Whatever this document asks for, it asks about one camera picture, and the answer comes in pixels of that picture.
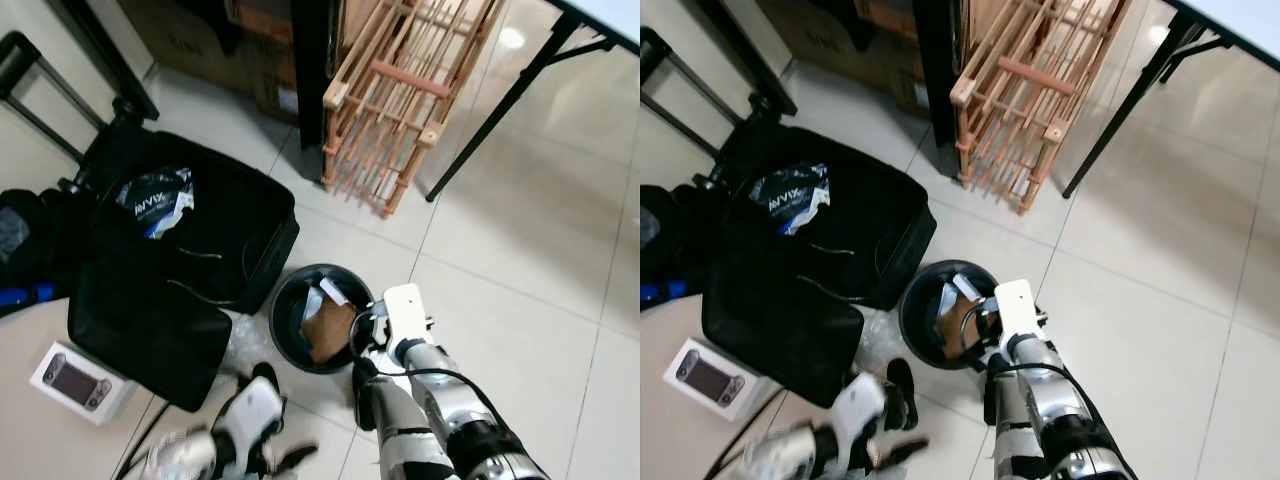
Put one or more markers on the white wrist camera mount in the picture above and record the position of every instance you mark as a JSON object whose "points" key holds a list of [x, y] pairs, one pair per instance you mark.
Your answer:
{"points": [[250, 415], [1015, 305], [860, 410]]}

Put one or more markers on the wooden slatted rack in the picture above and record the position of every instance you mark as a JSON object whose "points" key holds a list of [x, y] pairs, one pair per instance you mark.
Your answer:
{"points": [[1038, 75], [410, 80]]}

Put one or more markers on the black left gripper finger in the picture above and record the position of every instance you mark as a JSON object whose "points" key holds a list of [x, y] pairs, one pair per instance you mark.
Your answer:
{"points": [[900, 453], [295, 460]]}

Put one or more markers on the white game console box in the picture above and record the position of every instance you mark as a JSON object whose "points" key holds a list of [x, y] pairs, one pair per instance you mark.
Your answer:
{"points": [[80, 385], [712, 378]]}

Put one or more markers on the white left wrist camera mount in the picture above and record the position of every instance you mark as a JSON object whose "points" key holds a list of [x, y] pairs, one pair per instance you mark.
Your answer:
{"points": [[250, 415], [860, 410]]}

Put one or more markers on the brown cardboard piece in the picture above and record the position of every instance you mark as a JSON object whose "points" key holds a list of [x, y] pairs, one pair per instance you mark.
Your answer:
{"points": [[328, 335], [955, 325]]}

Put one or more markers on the clear plastic wrap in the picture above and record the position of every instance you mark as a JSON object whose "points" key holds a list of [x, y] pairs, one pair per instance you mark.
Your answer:
{"points": [[250, 345], [880, 340]]}

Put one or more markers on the orange-brown cardboard box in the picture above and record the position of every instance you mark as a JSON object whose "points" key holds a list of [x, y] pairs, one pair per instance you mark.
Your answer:
{"points": [[885, 15], [258, 15]]}

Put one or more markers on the black metal stand leg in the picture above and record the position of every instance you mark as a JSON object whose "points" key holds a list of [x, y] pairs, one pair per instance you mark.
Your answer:
{"points": [[745, 55], [110, 57]]}

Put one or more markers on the black backpack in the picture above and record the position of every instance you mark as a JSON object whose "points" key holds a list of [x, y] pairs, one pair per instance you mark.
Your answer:
{"points": [[40, 250], [665, 250]]}

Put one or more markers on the black post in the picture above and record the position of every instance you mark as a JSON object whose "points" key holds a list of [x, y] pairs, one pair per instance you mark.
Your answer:
{"points": [[312, 60], [935, 60]]}

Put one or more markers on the white paper scrap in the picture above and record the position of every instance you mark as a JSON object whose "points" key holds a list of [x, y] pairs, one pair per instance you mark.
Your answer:
{"points": [[330, 292], [965, 285]]}

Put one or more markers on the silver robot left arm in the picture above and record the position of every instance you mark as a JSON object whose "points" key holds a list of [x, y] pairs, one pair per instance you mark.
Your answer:
{"points": [[180, 458], [790, 455]]}

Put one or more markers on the black round rubbish bin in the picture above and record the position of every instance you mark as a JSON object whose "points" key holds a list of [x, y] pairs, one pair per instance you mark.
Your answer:
{"points": [[283, 335], [915, 330]]}

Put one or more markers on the blue object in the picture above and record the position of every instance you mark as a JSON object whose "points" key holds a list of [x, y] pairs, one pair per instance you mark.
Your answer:
{"points": [[660, 293], [25, 295]]}

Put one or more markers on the black white plastic bag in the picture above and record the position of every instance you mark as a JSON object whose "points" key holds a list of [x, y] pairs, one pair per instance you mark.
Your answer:
{"points": [[790, 195], [150, 200]]}

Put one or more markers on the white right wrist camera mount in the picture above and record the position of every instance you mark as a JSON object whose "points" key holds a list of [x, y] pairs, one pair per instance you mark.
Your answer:
{"points": [[1015, 305]]}

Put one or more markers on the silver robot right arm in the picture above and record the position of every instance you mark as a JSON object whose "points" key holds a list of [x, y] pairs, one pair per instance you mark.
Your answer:
{"points": [[440, 395], [1050, 395]]}

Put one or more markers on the black open suitcase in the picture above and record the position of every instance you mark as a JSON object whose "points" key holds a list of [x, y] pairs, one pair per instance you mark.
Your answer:
{"points": [[870, 215], [230, 215]]}

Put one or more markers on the dark brown cardboard box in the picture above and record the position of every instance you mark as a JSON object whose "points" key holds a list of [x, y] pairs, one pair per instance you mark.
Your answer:
{"points": [[830, 40], [190, 40]]}

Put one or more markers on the grey table with black frame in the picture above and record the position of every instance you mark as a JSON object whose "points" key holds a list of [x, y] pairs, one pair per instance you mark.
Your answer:
{"points": [[1240, 20], [610, 20]]}

